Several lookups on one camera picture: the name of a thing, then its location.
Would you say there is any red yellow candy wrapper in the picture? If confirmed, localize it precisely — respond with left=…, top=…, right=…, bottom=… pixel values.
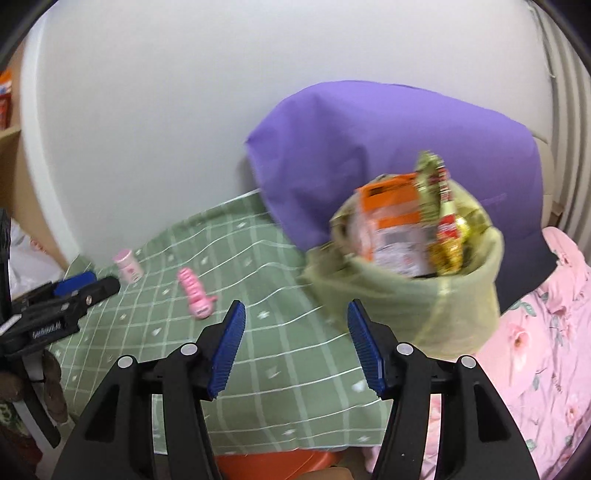
left=428, top=198, right=466, bottom=277

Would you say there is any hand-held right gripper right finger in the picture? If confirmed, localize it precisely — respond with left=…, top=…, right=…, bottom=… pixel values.
left=347, top=299, right=541, bottom=480

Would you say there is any beige headboard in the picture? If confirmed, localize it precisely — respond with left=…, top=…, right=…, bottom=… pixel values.
left=531, top=129, right=566, bottom=227

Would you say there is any beige pleated curtain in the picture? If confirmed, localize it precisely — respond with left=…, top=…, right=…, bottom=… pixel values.
left=531, top=14, right=591, bottom=259

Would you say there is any purple cloth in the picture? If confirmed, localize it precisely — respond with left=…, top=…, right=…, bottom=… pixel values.
left=244, top=80, right=557, bottom=315

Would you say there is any small pink capped bottle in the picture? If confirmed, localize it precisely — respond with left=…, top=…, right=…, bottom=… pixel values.
left=113, top=249, right=141, bottom=284

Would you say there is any person's left hand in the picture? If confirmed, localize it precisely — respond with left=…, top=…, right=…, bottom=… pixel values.
left=0, top=353, right=69, bottom=424

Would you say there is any red package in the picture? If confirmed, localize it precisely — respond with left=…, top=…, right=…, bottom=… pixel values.
left=0, top=69, right=14, bottom=131

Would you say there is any wooden shelf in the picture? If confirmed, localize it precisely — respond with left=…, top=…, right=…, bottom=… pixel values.
left=0, top=60, right=79, bottom=273

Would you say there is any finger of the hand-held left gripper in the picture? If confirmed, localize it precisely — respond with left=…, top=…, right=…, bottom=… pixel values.
left=21, top=271, right=99, bottom=306
left=18, top=276, right=122, bottom=330

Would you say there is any pink floral blanket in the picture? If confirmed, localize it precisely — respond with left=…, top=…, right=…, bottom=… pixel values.
left=362, top=225, right=591, bottom=480

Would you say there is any bin with yellow bag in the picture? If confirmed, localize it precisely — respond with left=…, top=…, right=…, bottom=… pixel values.
left=300, top=180, right=505, bottom=361

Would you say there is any green checked tablecloth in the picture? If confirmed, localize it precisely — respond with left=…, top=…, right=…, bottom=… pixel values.
left=44, top=188, right=398, bottom=455

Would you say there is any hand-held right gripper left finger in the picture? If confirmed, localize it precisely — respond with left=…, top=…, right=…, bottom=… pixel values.
left=51, top=299, right=247, bottom=480

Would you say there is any pink pig toy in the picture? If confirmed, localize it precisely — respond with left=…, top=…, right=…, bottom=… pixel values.
left=178, top=267, right=217, bottom=320

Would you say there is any orange plastic stool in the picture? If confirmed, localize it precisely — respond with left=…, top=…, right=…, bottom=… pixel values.
left=215, top=447, right=342, bottom=480

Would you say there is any orange snack packet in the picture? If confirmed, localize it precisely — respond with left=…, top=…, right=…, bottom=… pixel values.
left=353, top=172, right=437, bottom=278

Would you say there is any white plastic bag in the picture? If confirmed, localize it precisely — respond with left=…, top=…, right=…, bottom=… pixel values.
left=7, top=217, right=70, bottom=301

